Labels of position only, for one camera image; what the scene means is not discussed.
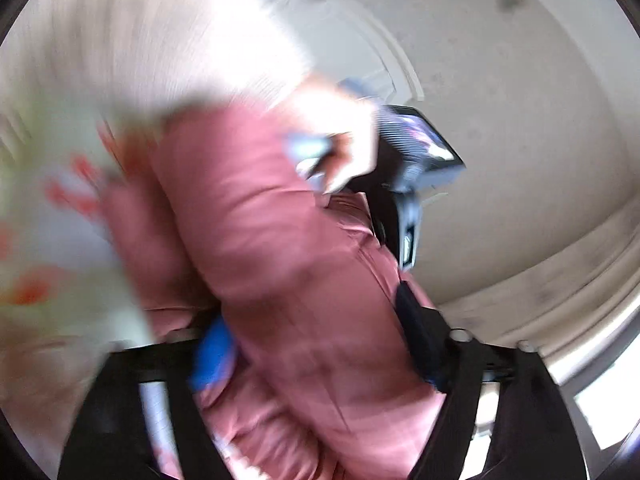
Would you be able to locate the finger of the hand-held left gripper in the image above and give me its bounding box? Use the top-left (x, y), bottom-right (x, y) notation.
top-left (285, 131), bottom-right (342, 193)

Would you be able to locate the pink quilted jacket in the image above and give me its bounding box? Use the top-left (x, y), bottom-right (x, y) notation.
top-left (100, 72), bottom-right (451, 480)

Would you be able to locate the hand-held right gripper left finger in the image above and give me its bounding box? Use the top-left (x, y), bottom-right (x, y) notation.
top-left (57, 320), bottom-right (238, 480)

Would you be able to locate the window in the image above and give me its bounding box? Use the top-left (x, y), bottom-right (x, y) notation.
top-left (570, 330), bottom-right (640, 456)

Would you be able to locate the colourful printed quilt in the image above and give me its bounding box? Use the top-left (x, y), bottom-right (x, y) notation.
top-left (0, 85), bottom-right (168, 361)

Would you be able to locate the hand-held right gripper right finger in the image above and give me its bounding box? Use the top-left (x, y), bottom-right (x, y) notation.
top-left (394, 282), bottom-right (603, 480)

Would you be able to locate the person's left hand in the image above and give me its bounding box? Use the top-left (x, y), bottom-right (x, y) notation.
top-left (322, 130), bottom-right (379, 196)

